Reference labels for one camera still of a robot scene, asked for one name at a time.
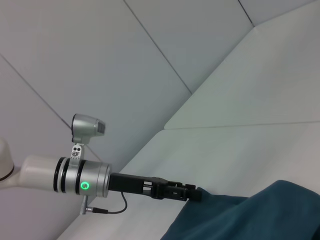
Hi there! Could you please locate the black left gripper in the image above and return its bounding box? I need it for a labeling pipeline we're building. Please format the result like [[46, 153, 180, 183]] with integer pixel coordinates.
[[108, 172, 203, 202]]

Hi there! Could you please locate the teal t-shirt with pink lettering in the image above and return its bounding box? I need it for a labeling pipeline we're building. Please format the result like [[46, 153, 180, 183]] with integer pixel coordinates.
[[159, 179, 320, 240]]

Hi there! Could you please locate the left gripper cable with plug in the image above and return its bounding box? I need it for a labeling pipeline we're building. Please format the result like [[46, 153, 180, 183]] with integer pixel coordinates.
[[79, 191, 128, 216]]

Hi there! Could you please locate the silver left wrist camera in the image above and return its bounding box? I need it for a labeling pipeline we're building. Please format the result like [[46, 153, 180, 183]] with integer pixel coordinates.
[[69, 113, 107, 167]]

